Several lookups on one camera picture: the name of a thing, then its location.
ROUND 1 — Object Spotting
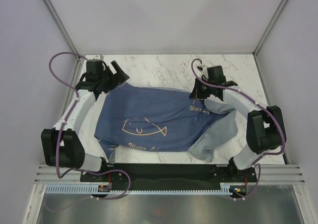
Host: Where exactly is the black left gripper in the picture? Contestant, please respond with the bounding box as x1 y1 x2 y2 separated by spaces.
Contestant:
98 62 129 94

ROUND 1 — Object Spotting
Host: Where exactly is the blue denim pillowcase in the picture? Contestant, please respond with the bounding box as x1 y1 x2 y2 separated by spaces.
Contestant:
94 83 238 162

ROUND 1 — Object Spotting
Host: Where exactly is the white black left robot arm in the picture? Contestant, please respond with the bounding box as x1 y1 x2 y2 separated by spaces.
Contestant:
41 59 129 181

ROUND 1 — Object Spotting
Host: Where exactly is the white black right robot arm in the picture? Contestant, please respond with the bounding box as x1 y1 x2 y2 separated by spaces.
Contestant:
190 64 286 182

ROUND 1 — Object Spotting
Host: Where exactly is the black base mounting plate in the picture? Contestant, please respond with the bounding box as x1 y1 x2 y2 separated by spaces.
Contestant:
80 163 257 189

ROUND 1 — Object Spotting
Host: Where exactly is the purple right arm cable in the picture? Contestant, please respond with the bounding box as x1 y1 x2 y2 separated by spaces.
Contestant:
190 58 287 202

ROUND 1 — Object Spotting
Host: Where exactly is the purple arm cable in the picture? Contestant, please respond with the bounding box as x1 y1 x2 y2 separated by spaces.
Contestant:
190 58 287 202
46 52 132 213

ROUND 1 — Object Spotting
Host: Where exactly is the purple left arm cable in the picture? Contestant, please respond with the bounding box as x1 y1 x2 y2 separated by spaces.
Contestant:
46 52 132 213

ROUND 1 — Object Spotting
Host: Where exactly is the white slotted cable duct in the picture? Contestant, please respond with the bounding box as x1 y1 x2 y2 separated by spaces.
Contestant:
45 183 247 195

